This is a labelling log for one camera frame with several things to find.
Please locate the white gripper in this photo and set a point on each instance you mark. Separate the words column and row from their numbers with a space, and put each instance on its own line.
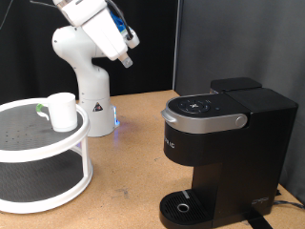
column 105, row 35

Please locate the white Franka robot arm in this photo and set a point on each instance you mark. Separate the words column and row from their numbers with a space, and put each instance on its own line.
column 92, row 82

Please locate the black Keurig coffee machine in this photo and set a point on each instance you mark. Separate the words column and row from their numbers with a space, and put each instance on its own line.
column 248, row 165

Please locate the white mug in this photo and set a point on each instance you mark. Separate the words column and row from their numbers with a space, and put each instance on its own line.
column 63, row 111

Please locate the green tape strip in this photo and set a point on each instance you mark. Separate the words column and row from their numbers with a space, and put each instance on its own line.
column 39, row 107

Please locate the white two-tier turntable shelf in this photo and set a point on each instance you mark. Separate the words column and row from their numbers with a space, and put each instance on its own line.
column 31, row 152

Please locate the black drip tray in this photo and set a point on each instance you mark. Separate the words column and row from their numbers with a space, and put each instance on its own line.
column 190, row 206

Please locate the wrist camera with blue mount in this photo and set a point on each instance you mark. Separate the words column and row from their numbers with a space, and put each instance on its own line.
column 133, row 39

